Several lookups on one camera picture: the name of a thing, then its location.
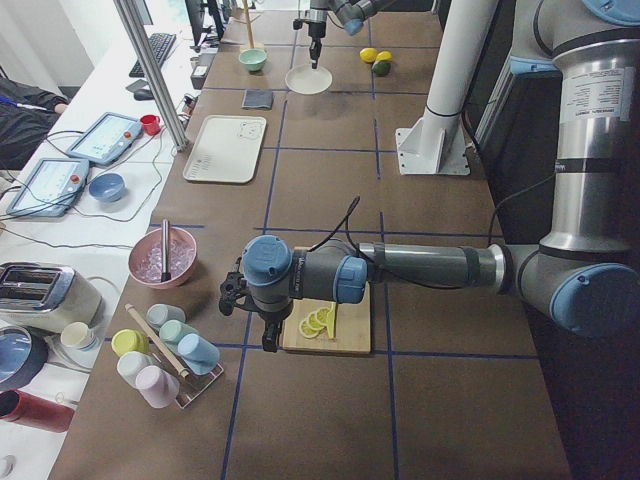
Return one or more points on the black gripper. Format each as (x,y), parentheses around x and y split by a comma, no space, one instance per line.
(270,317)
(315,29)

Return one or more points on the white round plate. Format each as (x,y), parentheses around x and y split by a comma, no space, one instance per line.
(306,80)

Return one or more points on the white bear tray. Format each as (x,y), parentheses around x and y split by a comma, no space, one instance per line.
(226,149)

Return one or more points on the lemon slices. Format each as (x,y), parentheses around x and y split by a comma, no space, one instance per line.
(314,323)

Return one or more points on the yellow plastic knife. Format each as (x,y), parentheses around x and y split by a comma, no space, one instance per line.
(331,321)

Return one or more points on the mint green bowl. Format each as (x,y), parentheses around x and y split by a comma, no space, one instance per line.
(253,60)

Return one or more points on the green lime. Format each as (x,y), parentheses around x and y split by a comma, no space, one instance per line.
(381,68)

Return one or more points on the yellow lemon front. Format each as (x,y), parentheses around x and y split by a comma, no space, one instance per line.
(384,56)

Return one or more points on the wooden mug stand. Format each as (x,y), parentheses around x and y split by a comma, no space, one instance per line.
(251,42)

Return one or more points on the light blue cup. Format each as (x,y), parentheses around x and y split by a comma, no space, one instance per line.
(200,355)

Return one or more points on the bamboo cutting board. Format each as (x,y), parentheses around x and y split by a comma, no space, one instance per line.
(330,275)

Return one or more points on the grey folded cloth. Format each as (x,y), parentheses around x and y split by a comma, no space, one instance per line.
(255,99)

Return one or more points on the acrylic cup rack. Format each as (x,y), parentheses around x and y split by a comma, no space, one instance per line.
(191,385)

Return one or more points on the pink cup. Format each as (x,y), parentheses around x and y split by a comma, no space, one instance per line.
(157,387)

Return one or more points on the pink ice bowl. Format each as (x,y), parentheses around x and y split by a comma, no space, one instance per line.
(144,261)

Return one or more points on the yellow cup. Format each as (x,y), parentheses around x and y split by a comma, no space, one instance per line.
(128,340)

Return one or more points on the black computer mouse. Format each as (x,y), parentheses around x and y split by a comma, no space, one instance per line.
(143,94)

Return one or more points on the red cup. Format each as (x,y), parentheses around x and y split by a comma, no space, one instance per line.
(150,124)

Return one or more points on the blue bowl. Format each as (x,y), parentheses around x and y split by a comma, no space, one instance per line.
(108,187)

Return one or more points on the upper teach pendant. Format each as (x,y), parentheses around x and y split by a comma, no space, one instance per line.
(107,139)

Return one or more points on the teach pendant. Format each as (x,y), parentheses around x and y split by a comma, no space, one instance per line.
(51,188)
(107,139)

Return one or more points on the lower teach pendant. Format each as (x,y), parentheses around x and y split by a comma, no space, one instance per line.
(51,188)

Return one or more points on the steel ice scoop handle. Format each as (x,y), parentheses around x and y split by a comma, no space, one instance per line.
(165,251)

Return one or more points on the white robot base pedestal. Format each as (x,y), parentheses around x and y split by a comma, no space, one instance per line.
(435,144)

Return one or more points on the aluminium frame post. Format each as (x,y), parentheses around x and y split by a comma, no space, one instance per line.
(135,30)

